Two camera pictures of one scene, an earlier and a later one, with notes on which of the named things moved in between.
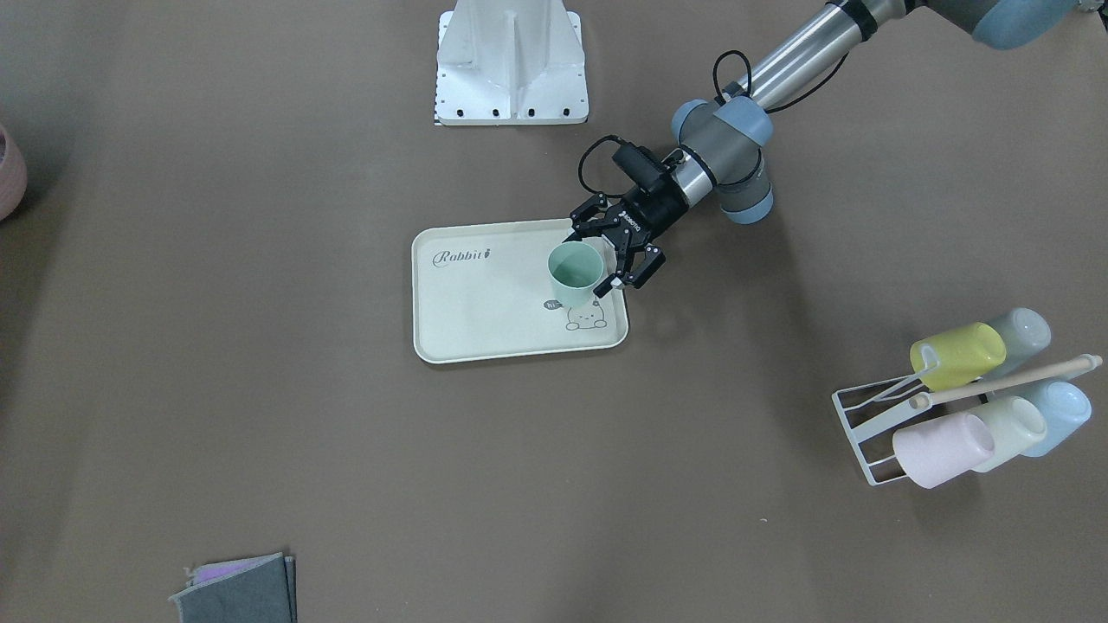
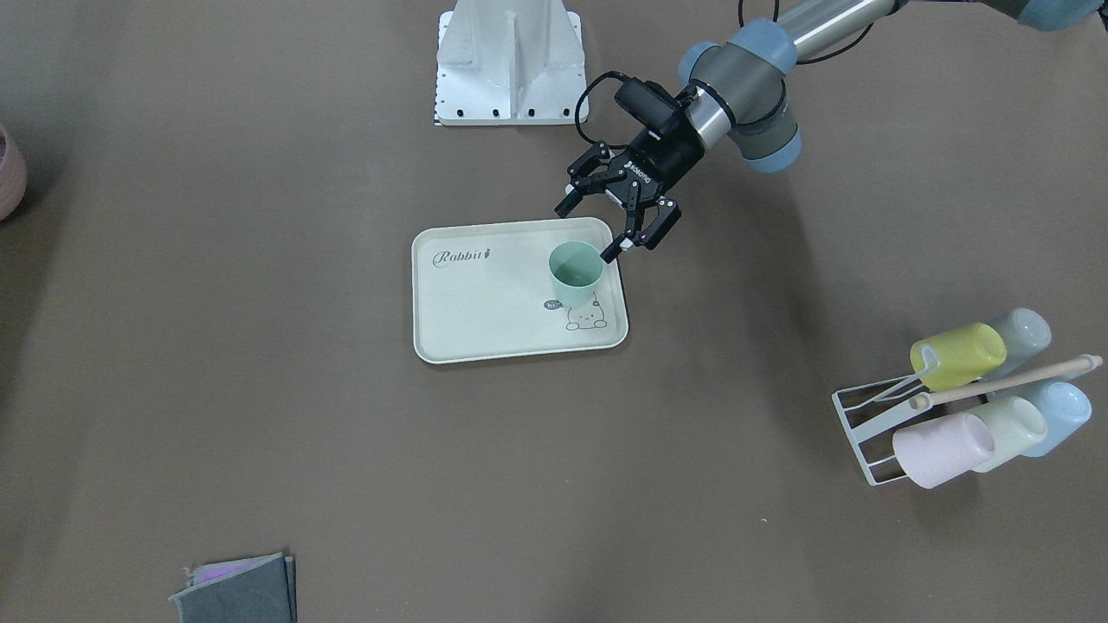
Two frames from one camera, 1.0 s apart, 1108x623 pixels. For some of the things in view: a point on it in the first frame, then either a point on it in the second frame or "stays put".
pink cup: [935, 452] stays put
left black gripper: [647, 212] → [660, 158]
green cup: [573, 268] stays put
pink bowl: [13, 176] stays put
